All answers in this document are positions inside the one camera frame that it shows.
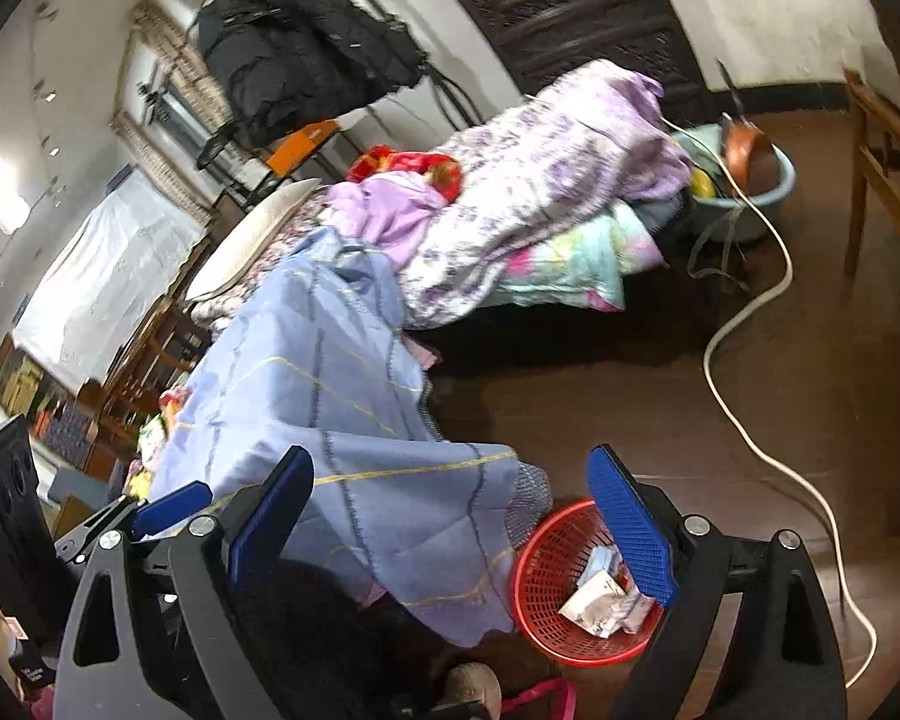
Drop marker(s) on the clear plastic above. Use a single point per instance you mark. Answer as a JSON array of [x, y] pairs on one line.
[[641, 611]]

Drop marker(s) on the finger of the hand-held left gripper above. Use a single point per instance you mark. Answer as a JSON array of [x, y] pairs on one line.
[[94, 529], [172, 501]]

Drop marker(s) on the blue plastic basin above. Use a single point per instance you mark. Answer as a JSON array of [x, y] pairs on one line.
[[750, 214]]

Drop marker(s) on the person's beige shoe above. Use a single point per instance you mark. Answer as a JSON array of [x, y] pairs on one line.
[[472, 690]]

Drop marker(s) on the orange box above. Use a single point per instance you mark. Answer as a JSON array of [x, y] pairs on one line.
[[304, 146]]

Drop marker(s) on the black padded jacket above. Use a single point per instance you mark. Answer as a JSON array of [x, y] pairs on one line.
[[307, 52]]

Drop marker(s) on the wooden armchair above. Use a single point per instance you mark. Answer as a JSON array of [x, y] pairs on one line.
[[112, 409], [157, 337]]

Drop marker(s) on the red plastic basket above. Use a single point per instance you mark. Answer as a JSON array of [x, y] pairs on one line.
[[555, 547]]

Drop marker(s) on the grey mesh cloth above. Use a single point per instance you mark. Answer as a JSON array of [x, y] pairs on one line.
[[529, 495]]

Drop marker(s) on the ceiling fluorescent light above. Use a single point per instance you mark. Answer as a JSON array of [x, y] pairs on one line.
[[0, 180]]

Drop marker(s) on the white embroidered cover sheet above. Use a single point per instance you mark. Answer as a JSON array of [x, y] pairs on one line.
[[112, 277]]

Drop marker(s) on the light wooden chair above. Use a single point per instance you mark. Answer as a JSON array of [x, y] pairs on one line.
[[885, 165]]

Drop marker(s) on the black round stool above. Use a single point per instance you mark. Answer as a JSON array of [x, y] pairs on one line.
[[251, 180]]

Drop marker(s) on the black metal bed frame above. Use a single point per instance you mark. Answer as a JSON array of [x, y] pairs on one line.
[[450, 97]]

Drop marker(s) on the white wrapper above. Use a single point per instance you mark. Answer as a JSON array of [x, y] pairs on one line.
[[592, 600]]

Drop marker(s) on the shelf with boxes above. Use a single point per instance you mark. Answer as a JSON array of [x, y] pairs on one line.
[[22, 382]]

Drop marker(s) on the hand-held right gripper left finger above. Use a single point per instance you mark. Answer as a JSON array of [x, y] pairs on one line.
[[270, 517]]

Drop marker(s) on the ceiling track spotlights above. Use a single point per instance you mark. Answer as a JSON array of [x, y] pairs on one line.
[[45, 90]]

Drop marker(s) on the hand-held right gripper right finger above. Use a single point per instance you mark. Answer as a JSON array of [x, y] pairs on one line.
[[630, 525]]

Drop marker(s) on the beige checked curtain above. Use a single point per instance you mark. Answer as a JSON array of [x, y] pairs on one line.
[[157, 157], [187, 75]]

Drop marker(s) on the blue plaid bed sheet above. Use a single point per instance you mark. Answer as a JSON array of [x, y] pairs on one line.
[[360, 405]]

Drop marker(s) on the folded dark floral quilt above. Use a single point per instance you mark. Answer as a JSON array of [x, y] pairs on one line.
[[304, 221]]

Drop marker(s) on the cream pillow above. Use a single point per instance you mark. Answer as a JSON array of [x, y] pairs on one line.
[[255, 240]]

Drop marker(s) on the pastel patterned quilt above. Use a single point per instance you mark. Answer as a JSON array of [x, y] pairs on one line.
[[570, 270]]

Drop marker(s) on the blue chair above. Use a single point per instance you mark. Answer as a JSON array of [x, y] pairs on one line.
[[67, 484]]

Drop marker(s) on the purple floral quilt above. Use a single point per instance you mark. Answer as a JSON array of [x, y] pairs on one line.
[[540, 187]]

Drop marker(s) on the plain purple cloth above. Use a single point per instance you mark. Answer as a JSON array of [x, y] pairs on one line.
[[390, 217]]

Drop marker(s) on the person's left forearm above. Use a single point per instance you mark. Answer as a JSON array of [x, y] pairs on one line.
[[41, 709]]

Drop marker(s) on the window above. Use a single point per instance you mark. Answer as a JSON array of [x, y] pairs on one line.
[[157, 101]]

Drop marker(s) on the red blanket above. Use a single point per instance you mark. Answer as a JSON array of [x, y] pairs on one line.
[[405, 165]]

